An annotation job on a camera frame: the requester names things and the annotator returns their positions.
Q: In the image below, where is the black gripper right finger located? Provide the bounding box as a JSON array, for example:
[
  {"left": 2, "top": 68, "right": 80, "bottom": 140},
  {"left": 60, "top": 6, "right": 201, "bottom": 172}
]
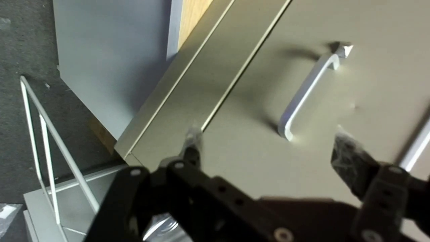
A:
[{"left": 330, "top": 126, "right": 384, "bottom": 201}]

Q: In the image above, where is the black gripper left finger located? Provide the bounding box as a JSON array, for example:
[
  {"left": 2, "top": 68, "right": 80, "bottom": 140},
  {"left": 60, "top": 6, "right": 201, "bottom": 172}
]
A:
[{"left": 181, "top": 126, "right": 206, "bottom": 170}]

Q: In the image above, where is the stainless steel sink counter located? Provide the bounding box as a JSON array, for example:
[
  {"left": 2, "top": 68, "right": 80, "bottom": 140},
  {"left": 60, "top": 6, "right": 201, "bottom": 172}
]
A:
[{"left": 22, "top": 162, "right": 132, "bottom": 242}]

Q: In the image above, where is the small grey white packet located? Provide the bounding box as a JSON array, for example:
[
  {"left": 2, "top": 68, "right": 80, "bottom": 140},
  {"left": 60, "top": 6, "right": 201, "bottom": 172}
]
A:
[{"left": 0, "top": 201, "right": 22, "bottom": 226}]

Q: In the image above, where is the beige cabinet drawer without label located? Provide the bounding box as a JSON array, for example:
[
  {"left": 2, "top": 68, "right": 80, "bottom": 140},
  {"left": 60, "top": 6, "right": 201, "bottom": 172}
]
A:
[{"left": 197, "top": 0, "right": 430, "bottom": 205}]

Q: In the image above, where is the beige metal filing cabinet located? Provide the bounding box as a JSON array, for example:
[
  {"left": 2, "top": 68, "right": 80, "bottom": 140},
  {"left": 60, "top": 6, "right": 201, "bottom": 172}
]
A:
[{"left": 113, "top": 0, "right": 430, "bottom": 242}]

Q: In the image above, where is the white wire rack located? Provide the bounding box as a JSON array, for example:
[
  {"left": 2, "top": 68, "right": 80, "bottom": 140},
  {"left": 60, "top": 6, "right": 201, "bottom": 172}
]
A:
[{"left": 18, "top": 74, "right": 103, "bottom": 242}]

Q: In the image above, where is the silver drawer handle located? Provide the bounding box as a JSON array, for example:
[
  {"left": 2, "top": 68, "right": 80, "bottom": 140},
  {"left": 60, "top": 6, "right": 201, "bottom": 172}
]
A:
[{"left": 277, "top": 40, "right": 357, "bottom": 142}]

